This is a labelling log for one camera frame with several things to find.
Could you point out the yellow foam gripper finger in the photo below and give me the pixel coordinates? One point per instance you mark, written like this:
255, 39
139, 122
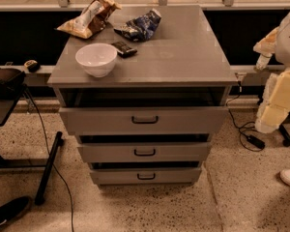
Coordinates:
268, 44
275, 106

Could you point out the grey top drawer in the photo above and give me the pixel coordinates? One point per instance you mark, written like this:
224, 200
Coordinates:
142, 120

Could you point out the grey drawer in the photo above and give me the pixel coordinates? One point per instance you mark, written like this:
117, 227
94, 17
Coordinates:
144, 152
143, 177
142, 120

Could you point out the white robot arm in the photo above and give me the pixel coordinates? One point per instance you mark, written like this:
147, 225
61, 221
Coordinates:
282, 52

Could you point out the grey drawer cabinet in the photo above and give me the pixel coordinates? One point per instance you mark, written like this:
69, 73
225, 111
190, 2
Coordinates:
183, 65

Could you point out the grey bottom drawer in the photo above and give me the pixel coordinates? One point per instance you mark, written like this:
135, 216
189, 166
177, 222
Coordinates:
143, 177

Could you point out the grey middle drawer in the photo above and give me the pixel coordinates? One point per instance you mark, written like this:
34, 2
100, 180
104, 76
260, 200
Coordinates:
144, 152

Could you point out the clear plastic bottle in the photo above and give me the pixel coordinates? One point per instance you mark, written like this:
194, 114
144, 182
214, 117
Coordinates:
263, 61

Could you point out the black stand foot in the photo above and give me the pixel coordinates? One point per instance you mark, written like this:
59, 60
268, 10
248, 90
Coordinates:
285, 135

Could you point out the blue chip bag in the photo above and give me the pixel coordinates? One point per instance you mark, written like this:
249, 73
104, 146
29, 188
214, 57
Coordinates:
141, 28

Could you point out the dark snack bar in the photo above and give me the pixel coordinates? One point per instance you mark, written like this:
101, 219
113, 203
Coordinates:
124, 50

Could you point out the white bowl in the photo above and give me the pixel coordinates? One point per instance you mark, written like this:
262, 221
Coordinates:
97, 59

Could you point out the tan chip bag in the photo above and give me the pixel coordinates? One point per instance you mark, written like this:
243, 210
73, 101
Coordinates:
92, 19

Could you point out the small yellow black device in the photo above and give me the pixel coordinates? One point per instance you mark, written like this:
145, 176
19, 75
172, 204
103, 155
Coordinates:
32, 66

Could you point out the black bag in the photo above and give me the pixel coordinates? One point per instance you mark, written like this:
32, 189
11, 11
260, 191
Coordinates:
11, 81

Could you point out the black shoe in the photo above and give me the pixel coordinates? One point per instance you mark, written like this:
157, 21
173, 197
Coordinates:
14, 209

